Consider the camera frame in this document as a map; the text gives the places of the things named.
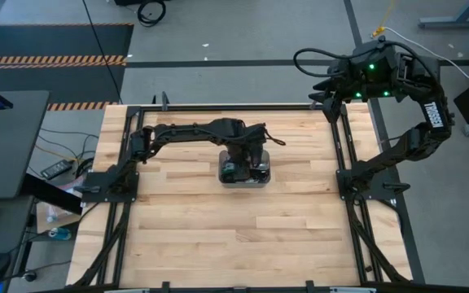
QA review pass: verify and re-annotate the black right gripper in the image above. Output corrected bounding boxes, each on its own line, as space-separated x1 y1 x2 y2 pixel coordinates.
308 60 368 123

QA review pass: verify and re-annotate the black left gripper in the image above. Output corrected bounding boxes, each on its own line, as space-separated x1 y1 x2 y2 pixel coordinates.
217 117 269 164

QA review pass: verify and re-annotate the clear grey plastic bin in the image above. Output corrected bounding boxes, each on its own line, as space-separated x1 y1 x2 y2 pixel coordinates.
217 148 272 189

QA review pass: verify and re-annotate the grey metal desk foot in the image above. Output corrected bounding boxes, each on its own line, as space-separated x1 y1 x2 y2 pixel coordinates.
417 0 469 29

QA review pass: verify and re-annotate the black remote control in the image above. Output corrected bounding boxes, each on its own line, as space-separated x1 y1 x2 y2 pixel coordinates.
40 159 74 181

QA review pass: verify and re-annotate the brown cardboard box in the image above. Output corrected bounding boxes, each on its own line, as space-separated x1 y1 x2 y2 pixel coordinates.
34 201 84 236

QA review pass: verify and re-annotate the clear plastic bottle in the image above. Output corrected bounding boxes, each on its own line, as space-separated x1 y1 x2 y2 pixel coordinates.
46 202 59 224

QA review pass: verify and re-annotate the teal water bottle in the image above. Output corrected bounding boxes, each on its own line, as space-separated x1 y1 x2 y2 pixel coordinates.
46 226 73 242

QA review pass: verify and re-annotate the black mat with orange stripes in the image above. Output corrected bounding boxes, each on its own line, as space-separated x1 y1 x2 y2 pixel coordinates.
0 23 135 112

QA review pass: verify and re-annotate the dark grey desk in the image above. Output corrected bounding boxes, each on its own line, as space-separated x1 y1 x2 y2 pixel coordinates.
0 90 51 200

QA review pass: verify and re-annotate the black aluminium table frame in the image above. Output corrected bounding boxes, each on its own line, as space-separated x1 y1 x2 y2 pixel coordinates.
69 92 414 293

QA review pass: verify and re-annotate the yellow cable with plug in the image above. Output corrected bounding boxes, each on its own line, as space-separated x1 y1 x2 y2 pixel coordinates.
370 0 395 39

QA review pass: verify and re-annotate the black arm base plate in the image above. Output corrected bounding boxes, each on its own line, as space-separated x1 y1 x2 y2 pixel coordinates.
335 168 411 201
81 170 140 203

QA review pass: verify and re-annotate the white floor cable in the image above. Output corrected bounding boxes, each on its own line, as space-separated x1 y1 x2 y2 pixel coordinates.
382 25 469 81

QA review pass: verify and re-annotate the coiled black floor cable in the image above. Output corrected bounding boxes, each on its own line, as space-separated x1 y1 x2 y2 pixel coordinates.
136 0 168 28

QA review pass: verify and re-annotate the thin black hanging cable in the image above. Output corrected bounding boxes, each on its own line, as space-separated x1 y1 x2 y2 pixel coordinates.
81 0 122 103

